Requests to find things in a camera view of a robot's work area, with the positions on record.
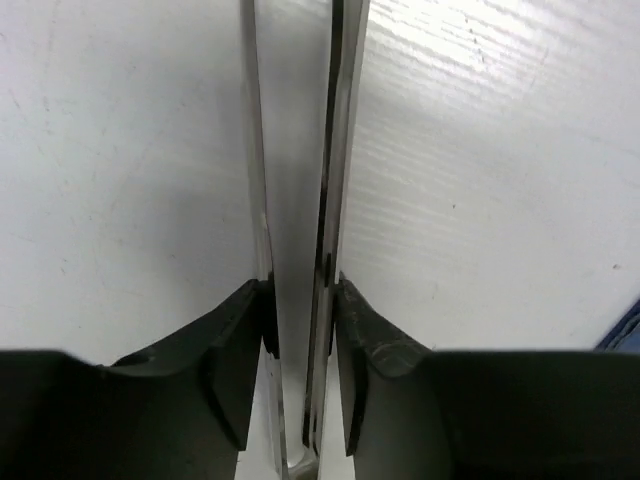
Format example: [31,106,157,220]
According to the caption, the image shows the blue cloth placemat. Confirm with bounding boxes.
[596,300,640,354]

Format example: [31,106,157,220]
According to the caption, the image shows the stainless steel tongs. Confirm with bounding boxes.
[240,1,369,479]

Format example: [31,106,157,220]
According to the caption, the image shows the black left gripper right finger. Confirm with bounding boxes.
[334,280,639,479]

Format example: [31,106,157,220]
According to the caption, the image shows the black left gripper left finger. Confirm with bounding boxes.
[1,280,275,479]

